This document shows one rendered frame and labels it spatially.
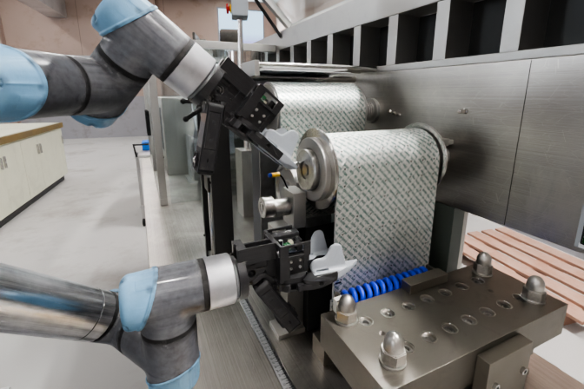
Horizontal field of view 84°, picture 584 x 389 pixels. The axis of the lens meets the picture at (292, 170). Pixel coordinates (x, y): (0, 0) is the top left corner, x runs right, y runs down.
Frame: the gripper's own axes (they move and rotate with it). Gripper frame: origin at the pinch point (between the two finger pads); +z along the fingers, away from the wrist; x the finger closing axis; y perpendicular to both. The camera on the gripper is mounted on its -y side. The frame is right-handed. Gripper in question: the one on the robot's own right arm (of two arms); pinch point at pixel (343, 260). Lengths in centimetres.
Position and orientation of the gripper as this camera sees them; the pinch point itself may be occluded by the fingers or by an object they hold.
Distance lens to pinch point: 60.9
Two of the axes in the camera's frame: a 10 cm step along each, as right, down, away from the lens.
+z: 9.1, -1.0, 4.1
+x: -4.3, -2.1, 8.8
